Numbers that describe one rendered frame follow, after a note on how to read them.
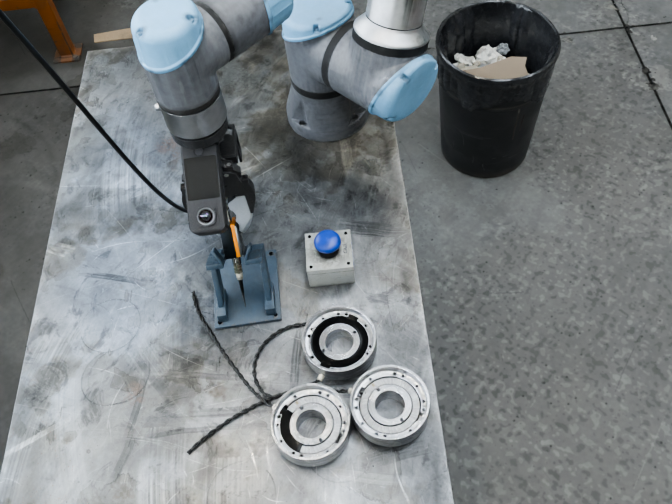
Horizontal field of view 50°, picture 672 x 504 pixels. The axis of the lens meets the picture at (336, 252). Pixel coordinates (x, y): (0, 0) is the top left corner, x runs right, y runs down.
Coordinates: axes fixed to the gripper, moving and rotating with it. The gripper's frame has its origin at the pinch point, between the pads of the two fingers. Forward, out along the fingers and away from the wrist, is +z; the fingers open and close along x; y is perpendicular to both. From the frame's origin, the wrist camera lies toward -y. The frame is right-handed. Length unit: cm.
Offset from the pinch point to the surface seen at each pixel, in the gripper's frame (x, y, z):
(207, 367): 6.2, -14.7, 12.0
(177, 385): 10.6, -16.9, 12.0
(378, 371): -17.9, -20.6, 8.7
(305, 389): -7.8, -21.7, 8.9
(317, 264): -11.5, -2.7, 7.4
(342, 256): -15.4, -1.9, 7.4
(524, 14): -77, 102, 51
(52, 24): 76, 165, 76
